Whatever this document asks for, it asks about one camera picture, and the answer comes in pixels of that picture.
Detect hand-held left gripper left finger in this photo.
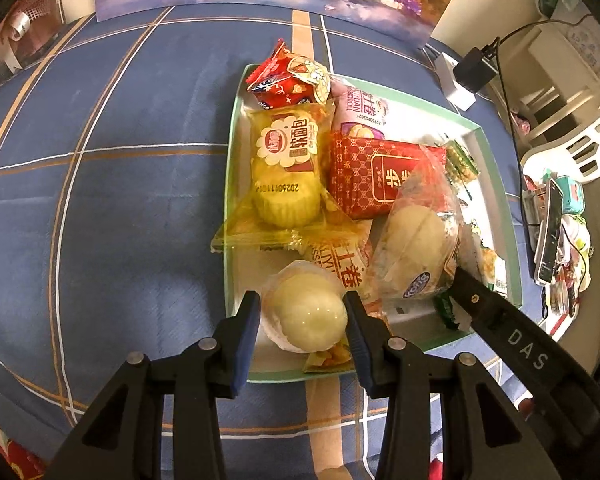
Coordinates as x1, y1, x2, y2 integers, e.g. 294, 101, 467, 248
42, 290, 262, 480

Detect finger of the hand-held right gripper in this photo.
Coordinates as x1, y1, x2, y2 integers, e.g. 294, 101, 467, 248
450, 266, 600, 453

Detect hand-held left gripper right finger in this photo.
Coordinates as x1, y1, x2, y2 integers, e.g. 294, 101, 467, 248
342, 291, 536, 480

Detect white bun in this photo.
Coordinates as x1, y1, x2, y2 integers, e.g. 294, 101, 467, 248
257, 259, 351, 356

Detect orange chip packet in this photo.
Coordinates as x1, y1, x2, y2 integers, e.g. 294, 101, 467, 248
300, 232, 398, 375

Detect white tray with green rim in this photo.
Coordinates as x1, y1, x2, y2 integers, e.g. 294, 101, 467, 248
222, 62, 525, 386

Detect yellow cake packet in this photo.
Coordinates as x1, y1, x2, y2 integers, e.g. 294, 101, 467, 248
210, 101, 381, 256

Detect red patterned packet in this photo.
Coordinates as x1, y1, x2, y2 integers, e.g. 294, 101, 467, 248
322, 130, 448, 221

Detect pink snack packet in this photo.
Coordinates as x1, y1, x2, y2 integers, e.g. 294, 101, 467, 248
327, 80, 396, 141

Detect red popcorn packet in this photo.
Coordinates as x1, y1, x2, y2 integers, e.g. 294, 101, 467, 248
245, 37, 332, 112

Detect orange and white packet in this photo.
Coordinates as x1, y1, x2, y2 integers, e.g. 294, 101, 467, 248
475, 220, 508, 296

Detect black phone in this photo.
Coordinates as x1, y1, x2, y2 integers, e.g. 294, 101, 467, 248
534, 179, 565, 285

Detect teal case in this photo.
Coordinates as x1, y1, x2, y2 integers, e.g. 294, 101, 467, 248
555, 175, 586, 213

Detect green yellow patterned packet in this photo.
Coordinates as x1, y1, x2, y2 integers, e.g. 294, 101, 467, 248
445, 140, 481, 191

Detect white plastic basket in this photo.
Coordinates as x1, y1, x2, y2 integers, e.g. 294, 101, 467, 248
520, 107, 600, 181

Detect red printed cloth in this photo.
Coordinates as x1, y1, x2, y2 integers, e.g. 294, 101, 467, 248
0, 410, 48, 480

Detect black power adapter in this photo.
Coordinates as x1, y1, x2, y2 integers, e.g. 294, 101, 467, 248
452, 47, 498, 93

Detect white shelf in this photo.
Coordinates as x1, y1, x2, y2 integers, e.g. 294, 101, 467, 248
510, 10, 600, 136

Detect pink ribbon bow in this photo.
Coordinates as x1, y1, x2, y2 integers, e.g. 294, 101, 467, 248
0, 0, 76, 91

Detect black cable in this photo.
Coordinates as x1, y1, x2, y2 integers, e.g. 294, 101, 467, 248
482, 12, 598, 281

